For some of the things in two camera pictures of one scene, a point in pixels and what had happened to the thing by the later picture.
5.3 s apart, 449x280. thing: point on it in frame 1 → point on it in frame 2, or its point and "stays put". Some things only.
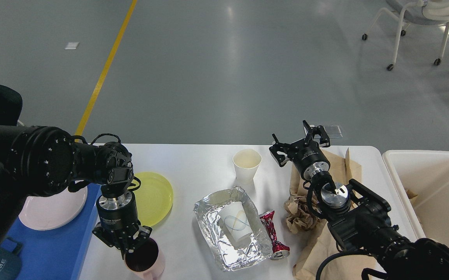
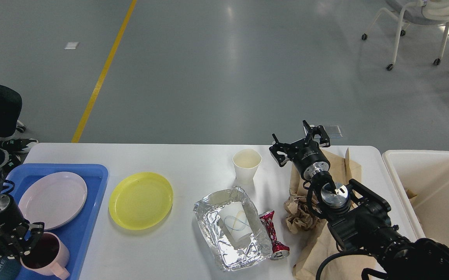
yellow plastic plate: (154, 198) stays put
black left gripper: (118, 221) → (0, 227)
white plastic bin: (439, 186) stays put
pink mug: (146, 262) → (49, 255)
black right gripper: (306, 154) stays put
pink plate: (54, 211) stays put
